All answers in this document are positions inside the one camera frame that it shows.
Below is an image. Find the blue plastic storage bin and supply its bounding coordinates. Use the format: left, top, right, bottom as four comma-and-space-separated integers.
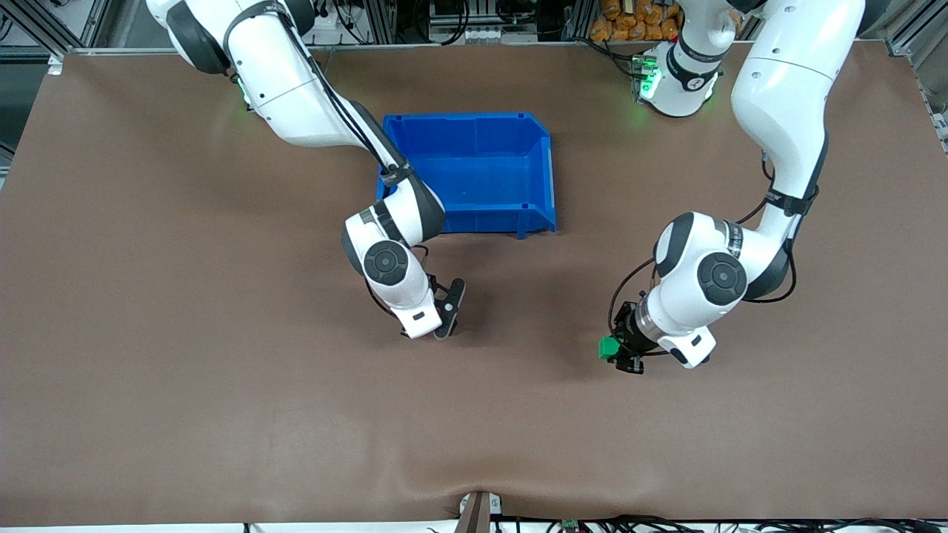
376, 113, 558, 240

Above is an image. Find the brown table mat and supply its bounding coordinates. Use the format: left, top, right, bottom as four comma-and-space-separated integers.
0, 41, 948, 528

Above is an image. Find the white power strip with plugs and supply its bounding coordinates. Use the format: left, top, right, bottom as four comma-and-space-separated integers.
310, 0, 373, 47

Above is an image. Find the orange packaged items pile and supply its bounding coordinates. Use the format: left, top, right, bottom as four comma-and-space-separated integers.
590, 0, 684, 42

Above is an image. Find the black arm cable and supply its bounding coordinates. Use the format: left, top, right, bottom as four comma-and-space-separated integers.
222, 0, 432, 321
607, 148, 823, 358

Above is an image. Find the brown grey mount bracket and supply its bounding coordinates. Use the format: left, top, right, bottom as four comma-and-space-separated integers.
455, 490, 505, 533

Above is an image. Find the black cable bundle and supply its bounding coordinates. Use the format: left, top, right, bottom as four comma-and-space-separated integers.
511, 514, 948, 533

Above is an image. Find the long aluminium frame rail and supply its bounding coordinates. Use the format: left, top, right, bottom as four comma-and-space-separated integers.
48, 38, 915, 60

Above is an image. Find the aluminium frame profile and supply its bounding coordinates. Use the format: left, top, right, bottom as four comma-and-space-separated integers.
885, 0, 948, 155
0, 0, 101, 61

